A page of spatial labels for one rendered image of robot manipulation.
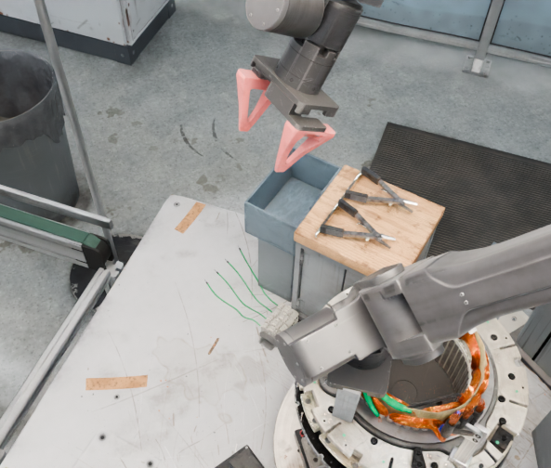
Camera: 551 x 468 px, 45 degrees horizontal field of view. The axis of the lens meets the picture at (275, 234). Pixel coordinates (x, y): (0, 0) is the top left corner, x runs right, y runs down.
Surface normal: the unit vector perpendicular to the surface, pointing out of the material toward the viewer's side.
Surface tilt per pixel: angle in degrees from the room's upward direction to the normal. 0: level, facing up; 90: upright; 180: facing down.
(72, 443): 0
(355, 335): 31
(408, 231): 0
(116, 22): 90
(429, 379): 0
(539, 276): 74
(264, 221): 90
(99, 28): 89
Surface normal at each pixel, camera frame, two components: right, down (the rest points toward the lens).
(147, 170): 0.02, -0.62
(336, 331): 0.16, -0.12
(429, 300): -0.70, 0.33
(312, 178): -0.51, 0.67
